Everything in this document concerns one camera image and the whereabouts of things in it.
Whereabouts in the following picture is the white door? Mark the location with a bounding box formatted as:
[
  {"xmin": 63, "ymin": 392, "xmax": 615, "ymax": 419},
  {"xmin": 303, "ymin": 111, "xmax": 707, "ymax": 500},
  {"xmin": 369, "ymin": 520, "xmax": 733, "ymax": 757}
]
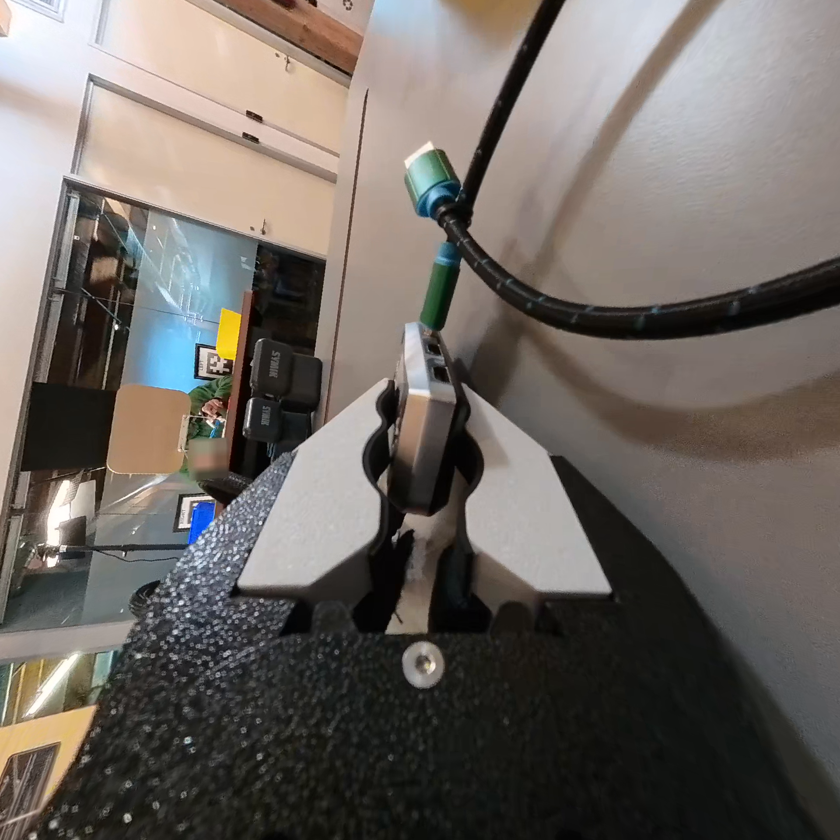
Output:
[
  {"xmin": 95, "ymin": 0, "xmax": 352, "ymax": 153},
  {"xmin": 71, "ymin": 73, "xmax": 341, "ymax": 258}
]

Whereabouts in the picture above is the tan rounded board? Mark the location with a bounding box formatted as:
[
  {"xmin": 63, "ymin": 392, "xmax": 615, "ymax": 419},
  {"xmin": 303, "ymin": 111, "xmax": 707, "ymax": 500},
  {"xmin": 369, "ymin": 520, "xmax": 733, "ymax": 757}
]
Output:
[{"xmin": 107, "ymin": 384, "xmax": 191, "ymax": 475}]

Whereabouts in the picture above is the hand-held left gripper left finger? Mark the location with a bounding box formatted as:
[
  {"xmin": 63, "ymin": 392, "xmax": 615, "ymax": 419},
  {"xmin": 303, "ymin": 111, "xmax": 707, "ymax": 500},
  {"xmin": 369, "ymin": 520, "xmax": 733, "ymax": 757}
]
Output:
[{"xmin": 233, "ymin": 377, "xmax": 401, "ymax": 619}]

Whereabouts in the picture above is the silver multiport adapter hub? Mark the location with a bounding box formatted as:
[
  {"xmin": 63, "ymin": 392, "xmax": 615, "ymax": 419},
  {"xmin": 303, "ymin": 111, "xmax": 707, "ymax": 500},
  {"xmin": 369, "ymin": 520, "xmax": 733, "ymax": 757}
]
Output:
[{"xmin": 382, "ymin": 322, "xmax": 468, "ymax": 516}]

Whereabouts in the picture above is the framed printed tag sign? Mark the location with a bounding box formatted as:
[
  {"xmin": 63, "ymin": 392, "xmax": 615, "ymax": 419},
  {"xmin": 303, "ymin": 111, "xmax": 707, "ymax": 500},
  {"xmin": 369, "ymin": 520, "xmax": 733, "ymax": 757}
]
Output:
[
  {"xmin": 172, "ymin": 493, "xmax": 217, "ymax": 532},
  {"xmin": 195, "ymin": 343, "xmax": 235, "ymax": 380}
]

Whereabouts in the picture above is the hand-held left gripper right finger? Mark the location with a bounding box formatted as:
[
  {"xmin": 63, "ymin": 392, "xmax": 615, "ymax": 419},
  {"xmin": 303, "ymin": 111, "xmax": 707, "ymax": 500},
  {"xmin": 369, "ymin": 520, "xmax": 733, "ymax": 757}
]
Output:
[{"xmin": 451, "ymin": 387, "xmax": 615, "ymax": 611}]

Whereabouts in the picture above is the wooden post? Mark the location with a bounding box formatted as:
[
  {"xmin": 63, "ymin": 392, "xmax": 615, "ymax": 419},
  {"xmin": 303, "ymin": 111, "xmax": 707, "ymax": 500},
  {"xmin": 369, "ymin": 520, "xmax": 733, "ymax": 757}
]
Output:
[{"xmin": 210, "ymin": 0, "xmax": 366, "ymax": 76}]

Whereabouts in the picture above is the black braided hdmi cable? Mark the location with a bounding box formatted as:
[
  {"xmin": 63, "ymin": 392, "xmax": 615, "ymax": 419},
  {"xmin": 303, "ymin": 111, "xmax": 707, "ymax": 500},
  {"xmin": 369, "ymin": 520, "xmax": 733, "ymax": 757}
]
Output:
[{"xmin": 403, "ymin": 0, "xmax": 840, "ymax": 342}]

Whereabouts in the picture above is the black stand pole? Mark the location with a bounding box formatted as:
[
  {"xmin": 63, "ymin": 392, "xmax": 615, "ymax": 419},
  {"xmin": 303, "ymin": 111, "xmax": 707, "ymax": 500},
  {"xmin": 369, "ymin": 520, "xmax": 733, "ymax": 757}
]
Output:
[{"xmin": 36, "ymin": 539, "xmax": 191, "ymax": 560}]

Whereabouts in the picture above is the black hard case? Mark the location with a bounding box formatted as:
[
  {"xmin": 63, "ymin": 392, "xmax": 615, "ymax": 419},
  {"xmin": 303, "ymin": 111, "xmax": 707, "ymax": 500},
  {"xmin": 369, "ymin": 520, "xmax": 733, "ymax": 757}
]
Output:
[
  {"xmin": 249, "ymin": 338, "xmax": 324, "ymax": 398},
  {"xmin": 241, "ymin": 395, "xmax": 312, "ymax": 454}
]

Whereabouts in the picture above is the black rectangular panel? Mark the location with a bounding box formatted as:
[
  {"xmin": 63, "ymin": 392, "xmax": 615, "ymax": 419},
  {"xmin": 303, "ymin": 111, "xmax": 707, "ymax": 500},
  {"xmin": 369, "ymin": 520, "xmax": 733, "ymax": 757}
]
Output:
[{"xmin": 20, "ymin": 382, "xmax": 118, "ymax": 472}]

